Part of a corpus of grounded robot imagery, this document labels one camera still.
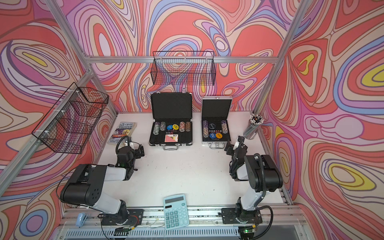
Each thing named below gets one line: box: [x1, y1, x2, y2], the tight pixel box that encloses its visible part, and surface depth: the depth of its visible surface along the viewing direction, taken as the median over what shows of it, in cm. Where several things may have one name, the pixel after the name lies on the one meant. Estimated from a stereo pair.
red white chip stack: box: [179, 121, 186, 133], surface depth 109 cm
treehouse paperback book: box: [107, 122, 137, 145], surface depth 107 cm
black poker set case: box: [148, 90, 193, 151], surface depth 107 cm
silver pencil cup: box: [243, 113, 265, 140], surface depth 96 cm
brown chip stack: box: [185, 121, 191, 132], surface depth 110 cm
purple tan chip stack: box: [202, 120, 209, 138], surface depth 107 cm
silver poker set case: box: [201, 96, 233, 149], surface depth 106 cm
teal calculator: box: [163, 194, 190, 231], surface depth 75 cm
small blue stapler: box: [76, 212, 88, 228], surface depth 73 cm
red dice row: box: [208, 129, 222, 134], surface depth 107 cm
